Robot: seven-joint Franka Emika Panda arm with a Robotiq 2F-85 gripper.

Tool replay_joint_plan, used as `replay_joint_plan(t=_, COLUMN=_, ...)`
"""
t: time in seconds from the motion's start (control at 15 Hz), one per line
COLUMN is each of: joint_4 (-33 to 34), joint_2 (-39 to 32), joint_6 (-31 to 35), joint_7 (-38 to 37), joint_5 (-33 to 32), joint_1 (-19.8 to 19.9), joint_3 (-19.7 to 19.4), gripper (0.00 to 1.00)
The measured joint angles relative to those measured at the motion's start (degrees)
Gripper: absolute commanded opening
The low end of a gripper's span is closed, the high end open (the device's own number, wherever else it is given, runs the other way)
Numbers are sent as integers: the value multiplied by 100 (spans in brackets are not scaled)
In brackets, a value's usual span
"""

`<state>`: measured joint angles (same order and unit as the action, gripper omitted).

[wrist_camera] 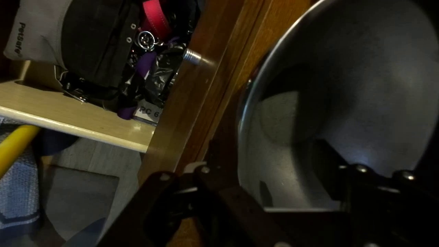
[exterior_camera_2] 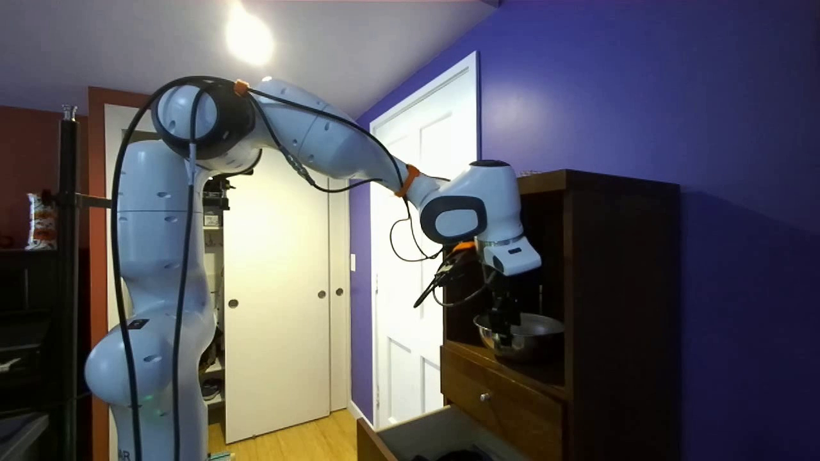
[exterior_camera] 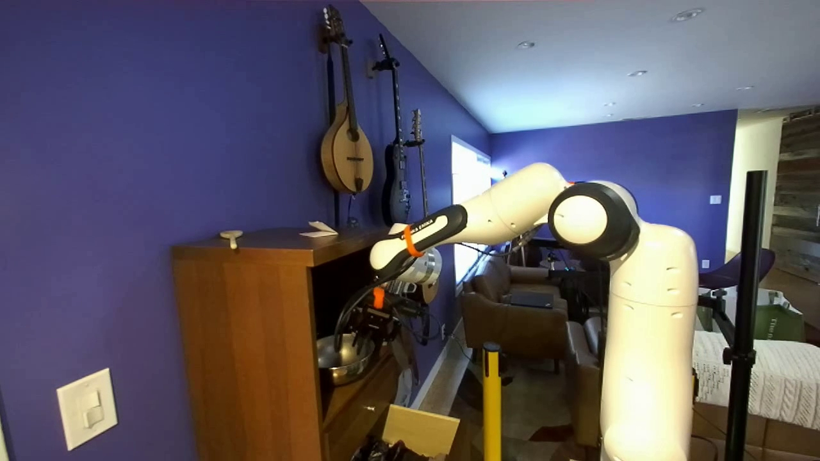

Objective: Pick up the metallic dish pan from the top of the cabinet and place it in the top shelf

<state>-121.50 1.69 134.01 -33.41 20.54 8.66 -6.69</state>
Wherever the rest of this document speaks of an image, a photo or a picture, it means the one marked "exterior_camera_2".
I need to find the metallic dish pan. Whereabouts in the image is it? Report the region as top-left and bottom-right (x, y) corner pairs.
(473, 309), (566, 364)

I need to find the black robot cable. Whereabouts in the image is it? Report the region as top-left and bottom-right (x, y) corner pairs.
(108, 73), (501, 461)

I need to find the reddish brown door frame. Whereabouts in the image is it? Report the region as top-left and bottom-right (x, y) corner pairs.
(85, 84), (156, 461)

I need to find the dark wooden cabinet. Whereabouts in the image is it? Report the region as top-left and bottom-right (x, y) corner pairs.
(433, 166), (684, 461)

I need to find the round ceiling light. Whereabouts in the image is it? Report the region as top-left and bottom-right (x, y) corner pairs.
(223, 0), (281, 72)

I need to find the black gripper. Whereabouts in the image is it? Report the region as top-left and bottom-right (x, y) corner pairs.
(486, 268), (525, 351)

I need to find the black electronics on shelf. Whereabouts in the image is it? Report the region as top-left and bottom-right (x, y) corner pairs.
(204, 171), (233, 214)

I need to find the black storage rack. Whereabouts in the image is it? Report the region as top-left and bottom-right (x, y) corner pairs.
(0, 242), (92, 461)

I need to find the closed wooden drawer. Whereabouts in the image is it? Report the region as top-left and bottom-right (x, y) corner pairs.
(438, 340), (569, 461)

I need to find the open wooden drawer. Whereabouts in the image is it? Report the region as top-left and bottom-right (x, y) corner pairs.
(355, 404), (533, 461)

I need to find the white panelled room door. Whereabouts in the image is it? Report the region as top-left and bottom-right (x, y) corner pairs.
(366, 49), (482, 433)

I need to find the narrow white closet door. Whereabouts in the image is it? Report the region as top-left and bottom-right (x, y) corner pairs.
(325, 175), (355, 414)

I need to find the printed snack bag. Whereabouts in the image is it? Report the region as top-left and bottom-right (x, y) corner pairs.
(23, 190), (61, 254)

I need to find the wide white closet door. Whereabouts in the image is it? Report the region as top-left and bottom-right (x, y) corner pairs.
(219, 142), (334, 446)

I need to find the black camera stand pole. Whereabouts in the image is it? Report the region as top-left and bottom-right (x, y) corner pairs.
(47, 105), (118, 461)

